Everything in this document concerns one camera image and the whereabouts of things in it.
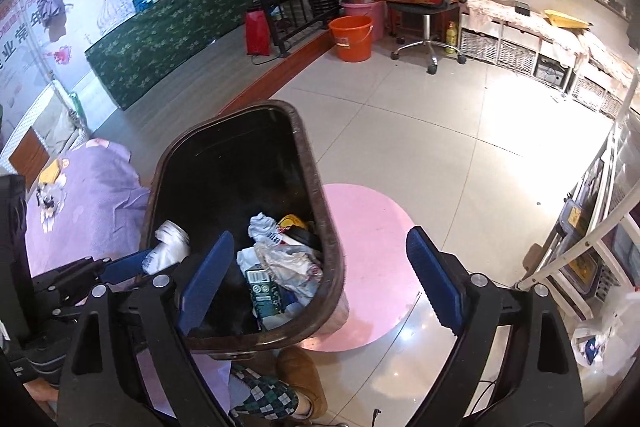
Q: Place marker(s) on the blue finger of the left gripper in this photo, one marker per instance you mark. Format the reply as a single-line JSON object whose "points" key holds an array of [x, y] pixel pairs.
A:
{"points": [[122, 269]]}

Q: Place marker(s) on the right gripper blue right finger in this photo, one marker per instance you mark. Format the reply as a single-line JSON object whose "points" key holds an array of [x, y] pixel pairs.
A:
{"points": [[442, 278]]}

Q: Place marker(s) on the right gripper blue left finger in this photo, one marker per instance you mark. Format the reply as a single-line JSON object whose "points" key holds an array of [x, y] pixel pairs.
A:
{"points": [[197, 294]]}

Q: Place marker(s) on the white plastic cup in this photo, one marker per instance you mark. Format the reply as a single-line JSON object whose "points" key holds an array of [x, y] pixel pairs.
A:
{"points": [[172, 248]]}

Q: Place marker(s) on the white paper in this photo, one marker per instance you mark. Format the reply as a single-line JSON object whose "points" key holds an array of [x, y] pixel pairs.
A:
{"points": [[263, 229]]}

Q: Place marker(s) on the brown plastic trash bin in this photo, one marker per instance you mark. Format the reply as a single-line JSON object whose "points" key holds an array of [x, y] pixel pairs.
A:
{"points": [[216, 176]]}

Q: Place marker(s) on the white green carton box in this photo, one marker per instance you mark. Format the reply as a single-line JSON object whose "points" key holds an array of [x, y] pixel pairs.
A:
{"points": [[266, 298]]}

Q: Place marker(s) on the pink round floor mat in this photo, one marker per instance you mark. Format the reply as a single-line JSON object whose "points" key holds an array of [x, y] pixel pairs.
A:
{"points": [[380, 285]]}

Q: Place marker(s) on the purple floral tablecloth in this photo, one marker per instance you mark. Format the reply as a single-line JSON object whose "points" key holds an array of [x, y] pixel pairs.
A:
{"points": [[95, 208]]}

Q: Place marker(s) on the brown shoe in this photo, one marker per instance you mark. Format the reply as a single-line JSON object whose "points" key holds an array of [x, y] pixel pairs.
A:
{"points": [[296, 369]]}

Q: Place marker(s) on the checkered trouser leg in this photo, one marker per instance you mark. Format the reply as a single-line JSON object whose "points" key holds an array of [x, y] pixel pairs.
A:
{"points": [[261, 396]]}

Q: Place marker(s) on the orange cushion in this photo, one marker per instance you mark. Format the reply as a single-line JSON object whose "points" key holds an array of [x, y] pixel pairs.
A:
{"points": [[29, 158]]}

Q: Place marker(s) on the white shelf rack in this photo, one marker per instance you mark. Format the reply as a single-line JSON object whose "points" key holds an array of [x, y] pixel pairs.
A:
{"points": [[594, 244]]}

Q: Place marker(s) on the white wicker sofa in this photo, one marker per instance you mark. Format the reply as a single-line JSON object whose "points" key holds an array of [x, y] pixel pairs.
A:
{"points": [[55, 119]]}

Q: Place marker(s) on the white plastic bag on floor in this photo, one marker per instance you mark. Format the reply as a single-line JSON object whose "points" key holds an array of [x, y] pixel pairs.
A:
{"points": [[610, 343]]}

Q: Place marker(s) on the green patterned counter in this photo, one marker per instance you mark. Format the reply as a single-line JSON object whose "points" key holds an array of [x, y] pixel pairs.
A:
{"points": [[132, 58]]}

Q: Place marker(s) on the yellow bottle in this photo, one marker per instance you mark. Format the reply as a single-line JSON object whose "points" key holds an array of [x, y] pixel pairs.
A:
{"points": [[451, 37]]}

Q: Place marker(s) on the low white storage bench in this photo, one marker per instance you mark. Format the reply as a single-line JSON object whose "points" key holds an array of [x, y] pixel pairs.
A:
{"points": [[574, 61]]}

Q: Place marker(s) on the orange plastic bucket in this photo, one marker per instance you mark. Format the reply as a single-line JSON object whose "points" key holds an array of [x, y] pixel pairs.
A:
{"points": [[352, 35]]}

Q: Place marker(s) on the black rolling stool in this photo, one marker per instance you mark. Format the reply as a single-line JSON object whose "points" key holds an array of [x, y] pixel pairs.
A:
{"points": [[426, 12]]}

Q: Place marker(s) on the pink plastic bucket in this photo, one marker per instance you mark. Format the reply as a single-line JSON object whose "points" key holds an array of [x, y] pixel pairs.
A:
{"points": [[376, 10]]}

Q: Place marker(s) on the yellow tray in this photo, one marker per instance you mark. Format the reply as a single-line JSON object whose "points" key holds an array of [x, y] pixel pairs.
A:
{"points": [[562, 20]]}

